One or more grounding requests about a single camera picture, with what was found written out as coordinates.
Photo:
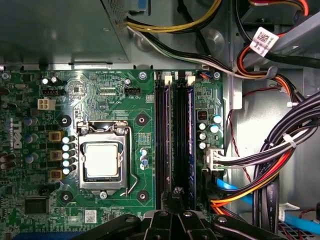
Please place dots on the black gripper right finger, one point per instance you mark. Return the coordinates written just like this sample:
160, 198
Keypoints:
192, 225

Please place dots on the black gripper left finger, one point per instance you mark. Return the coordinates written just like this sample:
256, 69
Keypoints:
160, 225

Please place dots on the black RAM slot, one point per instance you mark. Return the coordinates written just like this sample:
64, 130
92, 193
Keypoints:
168, 79
159, 140
180, 140

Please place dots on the blue RAM stick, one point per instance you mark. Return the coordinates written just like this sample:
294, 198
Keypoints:
191, 140

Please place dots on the white power connector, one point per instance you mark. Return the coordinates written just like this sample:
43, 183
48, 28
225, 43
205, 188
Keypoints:
212, 160

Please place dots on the metal locking lever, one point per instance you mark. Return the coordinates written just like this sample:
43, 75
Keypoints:
129, 155

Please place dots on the silver CPU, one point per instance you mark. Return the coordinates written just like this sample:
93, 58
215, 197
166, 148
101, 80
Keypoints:
102, 160

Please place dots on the metal socket cover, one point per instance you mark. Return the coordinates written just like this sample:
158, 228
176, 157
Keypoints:
105, 137

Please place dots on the blue expansion slot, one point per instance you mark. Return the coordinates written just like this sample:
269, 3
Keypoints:
50, 237

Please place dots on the green motherboard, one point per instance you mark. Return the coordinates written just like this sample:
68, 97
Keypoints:
105, 100

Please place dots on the black PC case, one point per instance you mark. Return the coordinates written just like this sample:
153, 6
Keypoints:
215, 37

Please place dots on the white barcode tag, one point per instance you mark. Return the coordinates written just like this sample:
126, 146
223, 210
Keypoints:
263, 40

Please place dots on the grey power supply unit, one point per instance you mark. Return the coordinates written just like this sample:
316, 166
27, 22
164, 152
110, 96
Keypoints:
62, 30

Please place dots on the metal drive cage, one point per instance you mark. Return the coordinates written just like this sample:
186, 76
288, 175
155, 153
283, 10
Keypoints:
300, 32

